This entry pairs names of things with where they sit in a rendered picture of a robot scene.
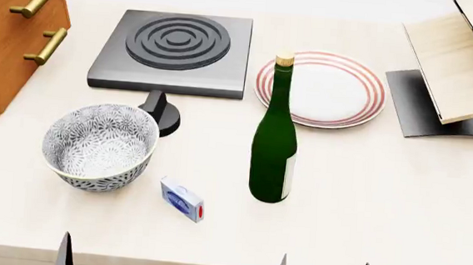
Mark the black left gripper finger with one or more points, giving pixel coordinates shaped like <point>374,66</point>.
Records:
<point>65,255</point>

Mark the white plate red rings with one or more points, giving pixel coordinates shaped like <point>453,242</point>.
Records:
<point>331,92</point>

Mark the black stove knob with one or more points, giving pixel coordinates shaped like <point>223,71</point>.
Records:
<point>162,118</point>

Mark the green wine bottle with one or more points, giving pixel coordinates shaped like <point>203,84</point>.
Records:
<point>273,147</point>

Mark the small blue white box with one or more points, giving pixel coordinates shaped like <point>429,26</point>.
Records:
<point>179,199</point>

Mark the light wooden rack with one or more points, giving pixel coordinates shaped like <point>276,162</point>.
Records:
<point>454,66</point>

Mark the grey electric hot plate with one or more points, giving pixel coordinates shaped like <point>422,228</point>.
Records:
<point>111,67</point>

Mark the grey floral patterned bowl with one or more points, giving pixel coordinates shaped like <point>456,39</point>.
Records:
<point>93,147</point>

